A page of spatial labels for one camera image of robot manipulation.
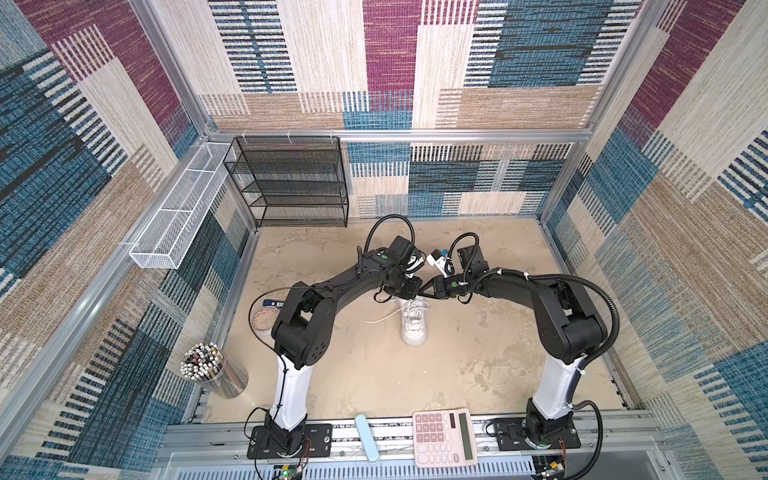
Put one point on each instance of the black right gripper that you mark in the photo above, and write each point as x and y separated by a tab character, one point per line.
440	288

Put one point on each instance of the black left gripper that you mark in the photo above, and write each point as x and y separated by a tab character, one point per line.
412	291

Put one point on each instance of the white shoelace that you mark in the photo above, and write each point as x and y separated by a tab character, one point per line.
384	315

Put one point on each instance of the white sneaker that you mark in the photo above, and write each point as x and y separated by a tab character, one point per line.
416	335

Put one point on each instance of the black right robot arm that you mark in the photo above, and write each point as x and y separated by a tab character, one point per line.
568	324

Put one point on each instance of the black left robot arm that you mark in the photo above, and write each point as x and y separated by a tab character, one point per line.
303	329

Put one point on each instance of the blue glue stick white cap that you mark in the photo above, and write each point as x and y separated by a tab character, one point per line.
273	303

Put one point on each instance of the white tape roll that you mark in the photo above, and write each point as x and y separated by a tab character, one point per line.
263	320

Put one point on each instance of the pink calculator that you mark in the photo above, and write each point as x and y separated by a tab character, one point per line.
444	439

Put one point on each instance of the light blue case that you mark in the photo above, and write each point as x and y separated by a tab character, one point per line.
367	439

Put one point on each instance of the cup of coloured pencils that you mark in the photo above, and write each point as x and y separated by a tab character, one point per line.
208	366

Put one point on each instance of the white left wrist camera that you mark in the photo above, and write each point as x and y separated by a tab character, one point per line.
415	263

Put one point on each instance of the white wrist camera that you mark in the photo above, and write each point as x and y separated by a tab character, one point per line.
415	263
442	261

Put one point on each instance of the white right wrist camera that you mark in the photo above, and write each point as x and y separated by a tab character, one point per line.
442	261

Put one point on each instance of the black wire mesh shelf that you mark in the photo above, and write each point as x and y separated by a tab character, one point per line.
297	181

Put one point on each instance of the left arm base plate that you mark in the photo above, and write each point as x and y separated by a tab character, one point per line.
313	440

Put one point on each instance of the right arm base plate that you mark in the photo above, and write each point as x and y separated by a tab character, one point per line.
513	434

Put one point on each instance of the white wire mesh basket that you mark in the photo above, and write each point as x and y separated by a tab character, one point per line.
165	241

